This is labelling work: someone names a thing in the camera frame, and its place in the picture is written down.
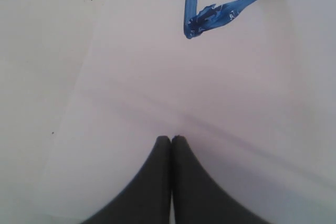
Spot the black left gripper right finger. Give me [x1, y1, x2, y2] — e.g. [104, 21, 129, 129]
[171, 135, 267, 223]

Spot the white paper sheet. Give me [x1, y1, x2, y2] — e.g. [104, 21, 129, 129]
[35, 0, 335, 223]

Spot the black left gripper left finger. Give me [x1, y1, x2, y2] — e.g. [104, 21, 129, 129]
[84, 136, 171, 224]

